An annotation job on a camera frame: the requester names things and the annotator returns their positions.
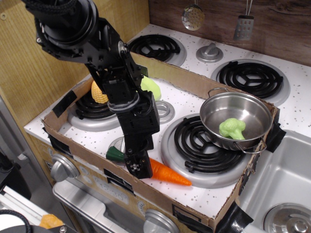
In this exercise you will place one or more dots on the black burner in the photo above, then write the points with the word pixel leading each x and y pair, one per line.
pixel 186 149
pixel 88 115
pixel 258 78
pixel 160 47

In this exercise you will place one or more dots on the orange object lower left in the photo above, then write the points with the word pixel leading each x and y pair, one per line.
pixel 49 221

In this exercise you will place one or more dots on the hanging metal strainer spoon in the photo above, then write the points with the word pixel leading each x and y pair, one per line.
pixel 193 16

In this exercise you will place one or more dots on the silver knob front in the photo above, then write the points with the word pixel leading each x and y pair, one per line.
pixel 119 144

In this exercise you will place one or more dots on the light green plastic plate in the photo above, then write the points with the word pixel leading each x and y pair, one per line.
pixel 147 84

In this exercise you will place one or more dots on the back right black burner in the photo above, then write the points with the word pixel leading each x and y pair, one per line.
pixel 258 78

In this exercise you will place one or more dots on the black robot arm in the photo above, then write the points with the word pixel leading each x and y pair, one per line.
pixel 71 30

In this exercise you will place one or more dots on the silver oven knob right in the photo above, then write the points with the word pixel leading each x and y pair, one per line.
pixel 156 222

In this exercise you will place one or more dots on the silver knob centre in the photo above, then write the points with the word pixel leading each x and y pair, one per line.
pixel 165 110

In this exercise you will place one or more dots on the hanging grey spatula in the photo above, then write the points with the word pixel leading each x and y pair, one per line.
pixel 245 23

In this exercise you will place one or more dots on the silver sink drain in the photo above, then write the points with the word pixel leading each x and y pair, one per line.
pixel 288 218

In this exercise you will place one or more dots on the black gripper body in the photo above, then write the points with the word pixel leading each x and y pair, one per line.
pixel 139 124

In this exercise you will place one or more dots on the silver oven knob left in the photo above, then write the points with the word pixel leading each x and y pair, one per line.
pixel 63 168

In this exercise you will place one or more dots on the oven door handle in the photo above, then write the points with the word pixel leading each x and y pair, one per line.
pixel 97 213

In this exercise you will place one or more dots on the silver knob back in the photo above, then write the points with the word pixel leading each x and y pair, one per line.
pixel 209 54

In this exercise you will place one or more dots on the orange toy carrot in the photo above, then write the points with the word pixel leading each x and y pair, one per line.
pixel 160 171

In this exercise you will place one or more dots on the stainless steel pot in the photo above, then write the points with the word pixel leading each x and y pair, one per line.
pixel 223 104

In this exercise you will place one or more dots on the back left black burner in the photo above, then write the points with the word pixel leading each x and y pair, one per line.
pixel 160 47

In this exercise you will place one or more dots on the front left black burner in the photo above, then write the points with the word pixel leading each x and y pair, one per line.
pixel 88 115

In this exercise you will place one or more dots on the yellow toy corn cob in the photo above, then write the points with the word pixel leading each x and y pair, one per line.
pixel 97 94

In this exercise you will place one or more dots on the silver sink basin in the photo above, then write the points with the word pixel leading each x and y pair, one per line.
pixel 282 176

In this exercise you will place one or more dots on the silver oven knob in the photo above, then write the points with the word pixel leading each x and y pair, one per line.
pixel 63 168
pixel 156 222

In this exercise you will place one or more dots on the green toy broccoli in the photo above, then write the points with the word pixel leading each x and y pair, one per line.
pixel 233 128

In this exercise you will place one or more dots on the front right black burner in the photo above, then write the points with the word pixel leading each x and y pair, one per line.
pixel 186 149

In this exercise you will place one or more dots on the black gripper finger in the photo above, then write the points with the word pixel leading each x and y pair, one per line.
pixel 138 164

